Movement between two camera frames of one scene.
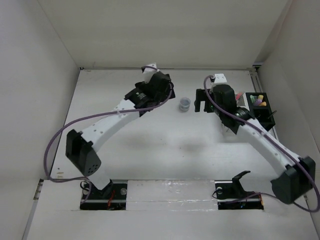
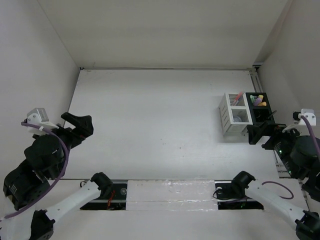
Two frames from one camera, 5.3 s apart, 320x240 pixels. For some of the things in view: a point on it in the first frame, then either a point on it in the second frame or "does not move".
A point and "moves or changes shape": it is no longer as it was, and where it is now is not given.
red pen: [238, 95] does not move
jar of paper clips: [184, 104] moves or changes shape
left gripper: [164, 96] to [85, 127]
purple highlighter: [259, 101] does not move
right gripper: [201, 95] to [275, 130]
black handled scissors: [271, 114] does not move
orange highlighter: [263, 104] does not move
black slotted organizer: [258, 105] does not move
